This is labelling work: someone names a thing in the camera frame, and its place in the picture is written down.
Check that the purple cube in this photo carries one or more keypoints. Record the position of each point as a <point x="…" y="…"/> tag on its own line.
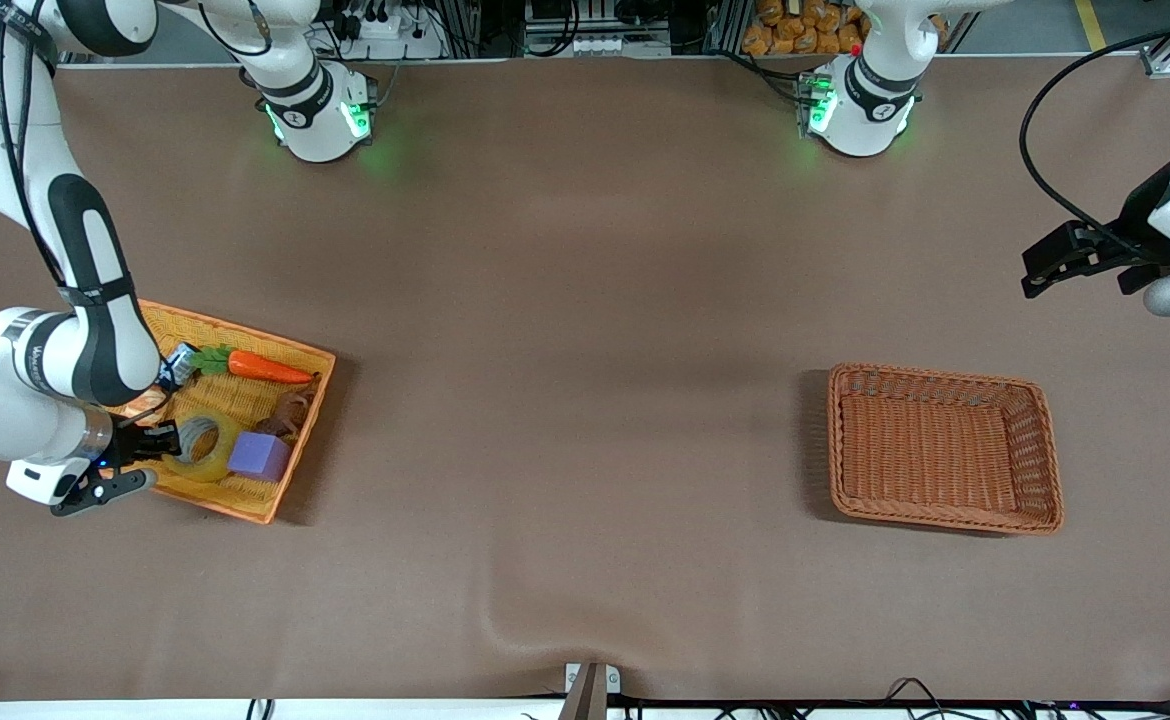
<point x="259" y="458"/>

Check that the pile of orange snacks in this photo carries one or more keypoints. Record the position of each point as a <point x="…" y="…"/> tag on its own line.
<point x="805" y="30"/>

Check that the yellow tape roll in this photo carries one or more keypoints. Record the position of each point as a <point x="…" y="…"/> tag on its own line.
<point x="207" y="470"/>

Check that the orange toy carrot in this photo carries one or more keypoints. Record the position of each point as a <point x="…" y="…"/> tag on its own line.
<point x="265" y="368"/>

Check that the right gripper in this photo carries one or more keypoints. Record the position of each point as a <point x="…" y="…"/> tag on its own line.
<point x="129" y="444"/>

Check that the blue can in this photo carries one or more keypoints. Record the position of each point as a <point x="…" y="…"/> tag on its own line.
<point x="183" y="363"/>

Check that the yellow wicker tray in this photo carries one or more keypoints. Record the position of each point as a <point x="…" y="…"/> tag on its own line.
<point x="245" y="400"/>

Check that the long white power strip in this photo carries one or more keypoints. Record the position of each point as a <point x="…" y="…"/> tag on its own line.
<point x="595" y="45"/>

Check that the metal table bracket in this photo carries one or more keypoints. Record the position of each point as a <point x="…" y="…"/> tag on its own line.
<point x="590" y="690"/>

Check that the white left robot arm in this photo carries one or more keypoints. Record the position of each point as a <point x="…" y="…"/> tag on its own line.
<point x="865" y="112"/>

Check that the brown wicker basket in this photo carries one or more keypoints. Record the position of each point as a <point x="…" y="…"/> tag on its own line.
<point x="935" y="450"/>

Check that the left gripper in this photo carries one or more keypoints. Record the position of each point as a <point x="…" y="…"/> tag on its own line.
<point x="1137" y="222"/>

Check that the white power strip with plugs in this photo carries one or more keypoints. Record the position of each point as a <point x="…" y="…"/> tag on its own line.
<point x="390" y="35"/>

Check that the brown toy figurine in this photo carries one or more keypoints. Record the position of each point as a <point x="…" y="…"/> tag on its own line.
<point x="290" y="410"/>

